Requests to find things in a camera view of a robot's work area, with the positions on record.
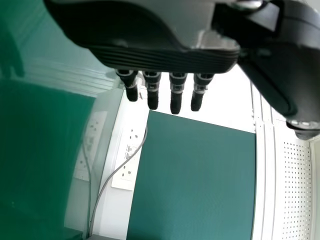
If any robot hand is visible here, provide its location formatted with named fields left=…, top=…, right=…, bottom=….
left=43, top=0, right=320, bottom=141

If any white socket strip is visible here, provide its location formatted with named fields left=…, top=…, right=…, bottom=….
left=110, top=127, right=142, bottom=191

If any grey cable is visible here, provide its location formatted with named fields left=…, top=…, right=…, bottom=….
left=87, top=124, right=149, bottom=237

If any white perforated cable duct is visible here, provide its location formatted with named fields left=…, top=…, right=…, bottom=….
left=281, top=139, right=314, bottom=240

